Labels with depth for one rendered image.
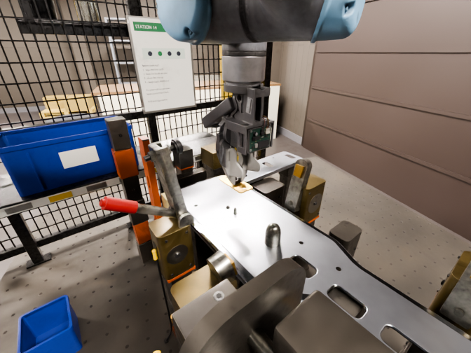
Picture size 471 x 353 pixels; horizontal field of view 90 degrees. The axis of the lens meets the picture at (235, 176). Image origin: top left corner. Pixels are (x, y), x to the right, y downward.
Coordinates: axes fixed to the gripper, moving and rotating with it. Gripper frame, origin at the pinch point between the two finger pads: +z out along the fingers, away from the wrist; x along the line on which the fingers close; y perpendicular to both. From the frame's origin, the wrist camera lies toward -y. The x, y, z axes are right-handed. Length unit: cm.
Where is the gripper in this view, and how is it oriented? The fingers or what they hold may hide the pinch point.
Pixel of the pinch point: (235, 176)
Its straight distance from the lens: 53.0
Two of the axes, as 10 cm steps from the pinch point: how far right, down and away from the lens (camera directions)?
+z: -0.1, 8.8, 4.8
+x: 7.9, -2.9, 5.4
